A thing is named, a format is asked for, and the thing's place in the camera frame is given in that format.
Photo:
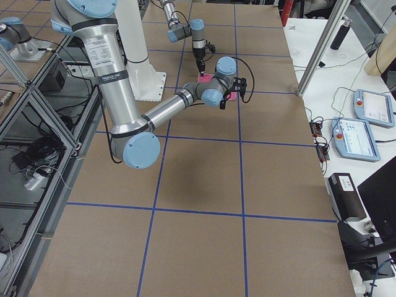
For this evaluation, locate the black power adapter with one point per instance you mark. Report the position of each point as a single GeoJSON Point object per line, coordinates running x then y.
{"type": "Point", "coordinates": [22, 160]}

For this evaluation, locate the far teach pendant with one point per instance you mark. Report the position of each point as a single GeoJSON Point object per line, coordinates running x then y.
{"type": "Point", "coordinates": [376, 108]}

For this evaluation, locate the near teach pendant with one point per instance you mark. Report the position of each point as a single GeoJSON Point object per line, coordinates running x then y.
{"type": "Point", "coordinates": [354, 139]}

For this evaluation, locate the white power strip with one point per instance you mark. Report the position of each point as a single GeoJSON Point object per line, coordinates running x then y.
{"type": "Point", "coordinates": [33, 181]}

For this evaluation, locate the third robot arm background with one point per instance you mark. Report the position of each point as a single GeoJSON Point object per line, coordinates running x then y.
{"type": "Point", "coordinates": [16, 39]}

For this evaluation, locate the small circuit board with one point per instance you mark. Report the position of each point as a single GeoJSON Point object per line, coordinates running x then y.
{"type": "Point", "coordinates": [316, 128]}

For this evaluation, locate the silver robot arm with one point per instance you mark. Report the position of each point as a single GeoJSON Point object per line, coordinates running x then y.
{"type": "Point", "coordinates": [113, 38]}
{"type": "Point", "coordinates": [195, 29]}

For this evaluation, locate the pink towel with grey edge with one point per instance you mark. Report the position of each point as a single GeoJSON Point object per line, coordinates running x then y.
{"type": "Point", "coordinates": [207, 77]}

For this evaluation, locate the black bottle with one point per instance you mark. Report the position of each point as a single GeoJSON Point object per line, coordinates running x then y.
{"type": "Point", "coordinates": [341, 34]}

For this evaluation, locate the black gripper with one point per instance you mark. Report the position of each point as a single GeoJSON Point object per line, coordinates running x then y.
{"type": "Point", "coordinates": [223, 103]}
{"type": "Point", "coordinates": [198, 54]}

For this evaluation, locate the black box with label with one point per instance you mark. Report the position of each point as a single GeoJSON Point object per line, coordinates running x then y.
{"type": "Point", "coordinates": [346, 201]}

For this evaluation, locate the aluminium frame post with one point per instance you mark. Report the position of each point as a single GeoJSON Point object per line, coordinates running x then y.
{"type": "Point", "coordinates": [327, 33]}

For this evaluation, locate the teach pendant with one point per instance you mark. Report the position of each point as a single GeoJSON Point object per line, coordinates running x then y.
{"type": "Point", "coordinates": [376, 108]}
{"type": "Point", "coordinates": [354, 139]}

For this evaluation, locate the black monitor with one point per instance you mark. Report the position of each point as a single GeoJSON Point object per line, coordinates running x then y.
{"type": "Point", "coordinates": [378, 195]}

